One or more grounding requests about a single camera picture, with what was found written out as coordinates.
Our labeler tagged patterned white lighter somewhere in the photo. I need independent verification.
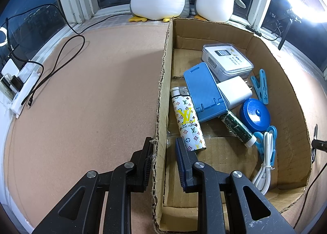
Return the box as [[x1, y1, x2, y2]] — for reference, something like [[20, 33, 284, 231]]
[[170, 87, 207, 151]]

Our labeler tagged green white lip balm tube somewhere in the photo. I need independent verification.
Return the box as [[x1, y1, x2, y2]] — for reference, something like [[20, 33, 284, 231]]
[[219, 110, 257, 148]]

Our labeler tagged blue phone stand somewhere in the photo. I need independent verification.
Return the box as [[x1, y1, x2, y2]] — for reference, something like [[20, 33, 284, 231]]
[[184, 62, 228, 122]]

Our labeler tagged white cable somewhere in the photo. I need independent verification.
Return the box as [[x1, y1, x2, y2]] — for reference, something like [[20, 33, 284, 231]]
[[251, 131, 275, 195]]

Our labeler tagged blue round tape measure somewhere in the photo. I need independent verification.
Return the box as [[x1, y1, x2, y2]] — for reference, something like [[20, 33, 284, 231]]
[[240, 98, 270, 133]]

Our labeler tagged cardboard box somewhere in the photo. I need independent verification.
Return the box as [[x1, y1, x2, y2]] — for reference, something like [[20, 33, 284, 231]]
[[152, 18, 319, 233]]

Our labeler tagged blue plastic clothespin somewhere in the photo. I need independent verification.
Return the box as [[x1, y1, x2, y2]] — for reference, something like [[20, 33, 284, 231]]
[[251, 68, 269, 105]]

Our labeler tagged white USB charger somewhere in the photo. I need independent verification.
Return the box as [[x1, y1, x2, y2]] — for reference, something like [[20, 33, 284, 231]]
[[217, 76, 252, 110]]

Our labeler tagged clear plastic case with device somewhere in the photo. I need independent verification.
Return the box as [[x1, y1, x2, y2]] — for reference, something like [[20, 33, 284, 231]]
[[201, 43, 254, 82]]

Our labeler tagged black tripod leg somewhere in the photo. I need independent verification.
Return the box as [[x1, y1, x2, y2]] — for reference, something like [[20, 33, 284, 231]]
[[278, 18, 294, 50]]

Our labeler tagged white power strip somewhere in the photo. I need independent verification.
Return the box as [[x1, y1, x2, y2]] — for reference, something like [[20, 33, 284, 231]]
[[10, 64, 41, 118]]

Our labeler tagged white wall charger plug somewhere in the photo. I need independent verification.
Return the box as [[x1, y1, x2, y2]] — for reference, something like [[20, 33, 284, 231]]
[[1, 58, 20, 82]]

